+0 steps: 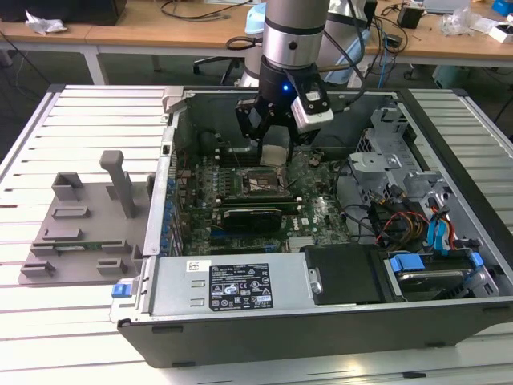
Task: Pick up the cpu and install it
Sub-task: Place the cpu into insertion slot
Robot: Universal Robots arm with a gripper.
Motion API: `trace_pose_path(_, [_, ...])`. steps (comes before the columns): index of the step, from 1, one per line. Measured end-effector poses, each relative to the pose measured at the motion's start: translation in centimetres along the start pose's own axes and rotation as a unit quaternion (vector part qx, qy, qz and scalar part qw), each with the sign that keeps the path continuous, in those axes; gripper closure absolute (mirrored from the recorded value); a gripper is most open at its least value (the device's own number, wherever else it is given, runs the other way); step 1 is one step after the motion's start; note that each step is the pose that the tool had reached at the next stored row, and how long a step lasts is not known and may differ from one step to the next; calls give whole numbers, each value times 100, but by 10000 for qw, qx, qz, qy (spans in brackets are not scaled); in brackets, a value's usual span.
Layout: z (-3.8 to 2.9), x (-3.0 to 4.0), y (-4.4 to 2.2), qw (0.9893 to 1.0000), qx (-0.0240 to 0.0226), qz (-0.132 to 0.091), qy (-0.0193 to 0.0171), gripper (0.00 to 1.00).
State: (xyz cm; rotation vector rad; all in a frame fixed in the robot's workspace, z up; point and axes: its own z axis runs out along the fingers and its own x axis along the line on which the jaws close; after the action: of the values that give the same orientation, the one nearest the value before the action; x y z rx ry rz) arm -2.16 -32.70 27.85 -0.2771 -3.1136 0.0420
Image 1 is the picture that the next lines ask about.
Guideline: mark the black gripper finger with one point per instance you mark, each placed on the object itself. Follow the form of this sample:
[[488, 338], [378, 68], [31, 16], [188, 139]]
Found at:
[[294, 134], [250, 118]]

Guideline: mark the silver CPU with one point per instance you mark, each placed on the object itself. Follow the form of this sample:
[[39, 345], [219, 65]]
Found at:
[[273, 155]]

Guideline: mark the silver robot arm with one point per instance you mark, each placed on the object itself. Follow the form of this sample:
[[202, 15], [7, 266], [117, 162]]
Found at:
[[292, 24]]

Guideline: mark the CPU socket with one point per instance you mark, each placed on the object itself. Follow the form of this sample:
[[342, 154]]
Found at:
[[260, 182]]

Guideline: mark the black RAM slot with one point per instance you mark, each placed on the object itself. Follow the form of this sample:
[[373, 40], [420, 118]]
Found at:
[[256, 198], [250, 154], [290, 205], [250, 157], [250, 151], [250, 161]]

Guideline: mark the coin battery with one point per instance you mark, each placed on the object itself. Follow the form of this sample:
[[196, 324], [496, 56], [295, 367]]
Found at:
[[314, 160]]

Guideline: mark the black office chair base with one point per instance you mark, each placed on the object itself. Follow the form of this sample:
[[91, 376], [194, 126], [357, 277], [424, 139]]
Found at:
[[212, 60]]

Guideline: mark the green motherboard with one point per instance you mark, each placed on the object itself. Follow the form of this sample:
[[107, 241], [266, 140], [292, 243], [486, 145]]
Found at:
[[320, 212]]

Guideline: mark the silver metal drive cage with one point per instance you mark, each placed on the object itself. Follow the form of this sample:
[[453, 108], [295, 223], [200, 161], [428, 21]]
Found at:
[[372, 160]]

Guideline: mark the black graphics card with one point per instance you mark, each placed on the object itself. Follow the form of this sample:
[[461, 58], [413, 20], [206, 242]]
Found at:
[[252, 220]]

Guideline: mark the black expansion slot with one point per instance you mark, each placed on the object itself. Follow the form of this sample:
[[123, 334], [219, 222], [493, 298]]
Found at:
[[236, 242]]

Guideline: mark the wooden desk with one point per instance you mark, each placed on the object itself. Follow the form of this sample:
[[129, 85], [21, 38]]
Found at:
[[132, 34]]

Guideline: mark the black plastic shroud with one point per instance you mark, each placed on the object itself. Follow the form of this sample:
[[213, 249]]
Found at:
[[344, 276]]

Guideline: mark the black power adapter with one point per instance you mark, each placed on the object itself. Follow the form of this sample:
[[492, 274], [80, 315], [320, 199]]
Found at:
[[409, 17]]

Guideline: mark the pale teal box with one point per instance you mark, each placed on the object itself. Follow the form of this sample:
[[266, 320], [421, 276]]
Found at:
[[449, 76]]

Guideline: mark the hard disk blue carrier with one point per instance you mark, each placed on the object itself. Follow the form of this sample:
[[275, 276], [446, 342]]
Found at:
[[406, 263]]

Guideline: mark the silver power supply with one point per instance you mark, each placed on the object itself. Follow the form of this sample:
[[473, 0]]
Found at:
[[176, 280]]

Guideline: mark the grey parts rack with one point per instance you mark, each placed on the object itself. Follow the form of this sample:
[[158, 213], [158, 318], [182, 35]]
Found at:
[[100, 228]]

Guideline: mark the silver laptop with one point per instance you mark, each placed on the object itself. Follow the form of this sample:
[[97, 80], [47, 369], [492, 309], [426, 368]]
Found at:
[[445, 5]]

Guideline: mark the clear plastic bag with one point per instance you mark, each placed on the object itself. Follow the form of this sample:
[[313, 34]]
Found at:
[[461, 20]]

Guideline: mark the green RAM stick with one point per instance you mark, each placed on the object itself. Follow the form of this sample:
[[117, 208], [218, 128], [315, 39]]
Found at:
[[92, 244]]

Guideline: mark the black PC case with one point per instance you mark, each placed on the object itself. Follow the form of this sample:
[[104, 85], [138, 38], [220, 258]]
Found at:
[[280, 341]]

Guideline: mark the blue case latch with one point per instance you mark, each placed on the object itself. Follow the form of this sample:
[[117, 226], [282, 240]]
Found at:
[[121, 290]]

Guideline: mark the black equipment box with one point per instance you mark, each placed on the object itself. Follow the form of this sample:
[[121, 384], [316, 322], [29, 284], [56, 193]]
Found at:
[[60, 10]]

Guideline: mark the crumpled white paper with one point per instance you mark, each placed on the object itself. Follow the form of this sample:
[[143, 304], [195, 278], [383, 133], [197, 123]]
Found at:
[[44, 22]]

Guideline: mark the small white box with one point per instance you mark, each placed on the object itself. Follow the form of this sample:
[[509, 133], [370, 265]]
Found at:
[[503, 33]]

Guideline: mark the blue box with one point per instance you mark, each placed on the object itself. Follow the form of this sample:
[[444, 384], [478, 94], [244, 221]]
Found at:
[[504, 7]]

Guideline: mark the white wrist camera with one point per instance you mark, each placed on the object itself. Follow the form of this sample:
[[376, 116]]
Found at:
[[316, 116]]

